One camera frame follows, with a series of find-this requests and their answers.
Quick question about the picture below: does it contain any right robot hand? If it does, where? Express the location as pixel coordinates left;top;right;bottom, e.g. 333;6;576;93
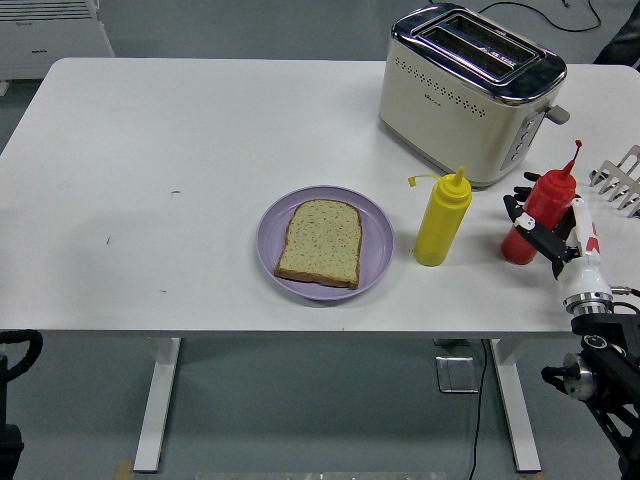
502;172;614;302

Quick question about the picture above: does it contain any red squeeze bottle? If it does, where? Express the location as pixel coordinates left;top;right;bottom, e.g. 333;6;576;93
500;139;584;265

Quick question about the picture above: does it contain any slice of bread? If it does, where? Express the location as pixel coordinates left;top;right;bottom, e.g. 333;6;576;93
273;198;363;291

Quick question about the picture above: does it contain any silver metal rack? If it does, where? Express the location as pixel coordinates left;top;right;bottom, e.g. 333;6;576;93
588;144;640;219

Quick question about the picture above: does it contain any white table leg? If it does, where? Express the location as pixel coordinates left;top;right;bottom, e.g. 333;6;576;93
488;338;542;474
132;337;182;474

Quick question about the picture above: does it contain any yellow squeeze bottle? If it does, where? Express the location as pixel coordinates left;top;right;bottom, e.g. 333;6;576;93
407;165;474;267

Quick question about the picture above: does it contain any metal floor socket plate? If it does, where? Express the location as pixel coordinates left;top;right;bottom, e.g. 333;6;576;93
434;354;481;395

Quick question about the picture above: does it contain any cream and chrome toaster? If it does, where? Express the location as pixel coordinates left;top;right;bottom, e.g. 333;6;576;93
376;2;571;190

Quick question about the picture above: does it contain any purple plate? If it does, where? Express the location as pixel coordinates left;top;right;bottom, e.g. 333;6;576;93
256;185;395;302

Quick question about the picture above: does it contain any white appliance with vents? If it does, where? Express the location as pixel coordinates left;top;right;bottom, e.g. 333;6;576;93
0;0;116;96

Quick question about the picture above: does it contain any black floor cable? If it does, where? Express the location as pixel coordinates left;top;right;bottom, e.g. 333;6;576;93
467;338;489;480

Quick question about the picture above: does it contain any thin black cable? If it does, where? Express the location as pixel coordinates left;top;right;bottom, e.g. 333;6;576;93
474;0;604;32

